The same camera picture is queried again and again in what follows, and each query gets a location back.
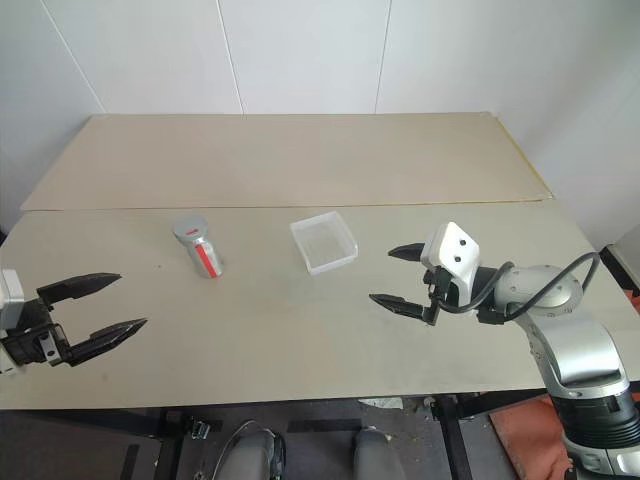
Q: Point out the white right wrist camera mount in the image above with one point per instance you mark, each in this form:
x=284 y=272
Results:
x=452 y=247

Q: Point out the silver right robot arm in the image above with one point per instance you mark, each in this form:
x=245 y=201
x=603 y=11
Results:
x=575 y=345

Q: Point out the clear plastic container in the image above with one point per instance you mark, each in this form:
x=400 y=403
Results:
x=325 y=244

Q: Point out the silver bottle cap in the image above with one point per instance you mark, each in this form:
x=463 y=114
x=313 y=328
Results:
x=190 y=228

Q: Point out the dark rounded grey shape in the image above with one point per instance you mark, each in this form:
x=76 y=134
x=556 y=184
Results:
x=375 y=455
x=257 y=452

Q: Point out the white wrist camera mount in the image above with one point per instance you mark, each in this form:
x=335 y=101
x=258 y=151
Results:
x=452 y=247
x=11 y=295

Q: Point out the black table frame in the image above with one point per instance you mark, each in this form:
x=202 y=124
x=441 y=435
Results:
x=455 y=435

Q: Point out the orange-red cloth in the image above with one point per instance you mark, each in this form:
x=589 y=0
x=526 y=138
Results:
x=530 y=440

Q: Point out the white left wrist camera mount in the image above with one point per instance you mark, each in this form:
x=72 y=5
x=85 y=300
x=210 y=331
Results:
x=11 y=295

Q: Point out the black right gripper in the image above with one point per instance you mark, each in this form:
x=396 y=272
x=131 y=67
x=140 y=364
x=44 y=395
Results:
x=442 y=287

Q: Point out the small metal clamp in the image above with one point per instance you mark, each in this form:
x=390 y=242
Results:
x=200 y=430

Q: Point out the grey tube with red label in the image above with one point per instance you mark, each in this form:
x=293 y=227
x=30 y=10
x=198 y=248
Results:
x=205 y=255

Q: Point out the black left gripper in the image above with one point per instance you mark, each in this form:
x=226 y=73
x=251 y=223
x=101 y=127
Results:
x=35 y=345

